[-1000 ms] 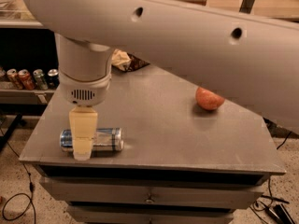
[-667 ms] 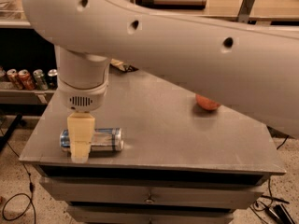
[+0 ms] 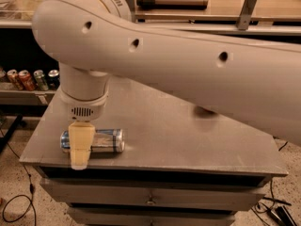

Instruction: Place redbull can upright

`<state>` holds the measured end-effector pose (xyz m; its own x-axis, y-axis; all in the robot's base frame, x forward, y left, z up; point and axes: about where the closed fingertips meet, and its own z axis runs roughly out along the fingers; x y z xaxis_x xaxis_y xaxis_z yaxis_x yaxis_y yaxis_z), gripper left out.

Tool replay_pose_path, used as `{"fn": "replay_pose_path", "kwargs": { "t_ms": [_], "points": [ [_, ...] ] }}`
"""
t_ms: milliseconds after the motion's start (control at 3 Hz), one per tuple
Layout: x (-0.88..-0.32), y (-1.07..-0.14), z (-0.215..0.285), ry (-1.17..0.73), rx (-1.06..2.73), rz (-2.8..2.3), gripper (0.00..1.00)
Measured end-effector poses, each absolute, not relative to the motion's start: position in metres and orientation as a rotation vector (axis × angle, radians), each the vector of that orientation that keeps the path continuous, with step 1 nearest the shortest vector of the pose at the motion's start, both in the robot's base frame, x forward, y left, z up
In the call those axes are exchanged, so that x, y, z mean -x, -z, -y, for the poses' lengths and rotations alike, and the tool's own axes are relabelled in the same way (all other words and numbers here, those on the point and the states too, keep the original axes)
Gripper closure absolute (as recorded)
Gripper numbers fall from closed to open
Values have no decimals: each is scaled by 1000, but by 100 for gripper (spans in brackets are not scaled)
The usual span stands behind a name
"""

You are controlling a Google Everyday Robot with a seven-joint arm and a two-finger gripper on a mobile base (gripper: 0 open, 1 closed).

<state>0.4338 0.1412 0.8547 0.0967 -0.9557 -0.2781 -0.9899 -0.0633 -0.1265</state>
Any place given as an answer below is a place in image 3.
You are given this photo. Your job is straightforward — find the dark blue soda can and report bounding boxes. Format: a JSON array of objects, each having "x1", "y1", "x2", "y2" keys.
[{"x1": 48, "y1": 70, "x2": 60, "y2": 89}]

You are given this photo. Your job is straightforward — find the upper drawer with knob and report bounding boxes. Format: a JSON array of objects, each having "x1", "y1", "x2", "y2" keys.
[{"x1": 40, "y1": 178, "x2": 264, "y2": 212}]

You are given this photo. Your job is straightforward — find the green silver soda can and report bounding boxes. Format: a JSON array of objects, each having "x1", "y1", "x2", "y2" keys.
[{"x1": 34, "y1": 70, "x2": 49, "y2": 91}]

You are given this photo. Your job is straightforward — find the orange soda can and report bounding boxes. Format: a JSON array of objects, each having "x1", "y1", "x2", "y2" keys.
[{"x1": 7, "y1": 70, "x2": 24, "y2": 90}]

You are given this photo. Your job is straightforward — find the lower drawer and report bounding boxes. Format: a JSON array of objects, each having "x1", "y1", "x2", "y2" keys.
[{"x1": 68, "y1": 207, "x2": 235, "y2": 226}]

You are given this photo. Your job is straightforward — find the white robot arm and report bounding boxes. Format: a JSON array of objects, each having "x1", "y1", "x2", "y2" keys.
[{"x1": 32, "y1": 0, "x2": 301, "y2": 170}]

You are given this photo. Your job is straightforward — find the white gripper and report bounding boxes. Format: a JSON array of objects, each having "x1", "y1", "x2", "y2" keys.
[{"x1": 59, "y1": 91, "x2": 108, "y2": 170}]

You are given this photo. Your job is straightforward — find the black power strip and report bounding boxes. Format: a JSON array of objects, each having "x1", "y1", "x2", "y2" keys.
[{"x1": 267, "y1": 206, "x2": 298, "y2": 226}]

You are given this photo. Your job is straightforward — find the black floor cable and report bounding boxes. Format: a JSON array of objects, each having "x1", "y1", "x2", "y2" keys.
[{"x1": 0, "y1": 127, "x2": 38, "y2": 226}]

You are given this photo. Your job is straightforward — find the grey drawer cabinet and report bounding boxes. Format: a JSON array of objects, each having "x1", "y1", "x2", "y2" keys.
[{"x1": 21, "y1": 77, "x2": 288, "y2": 216}]

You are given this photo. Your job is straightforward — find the red soda can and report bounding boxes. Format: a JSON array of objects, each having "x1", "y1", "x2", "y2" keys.
[{"x1": 18, "y1": 70, "x2": 36, "y2": 91}]

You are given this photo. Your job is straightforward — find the blue silver redbull can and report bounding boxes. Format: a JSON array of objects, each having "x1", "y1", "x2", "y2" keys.
[{"x1": 59, "y1": 128, "x2": 125, "y2": 154}]

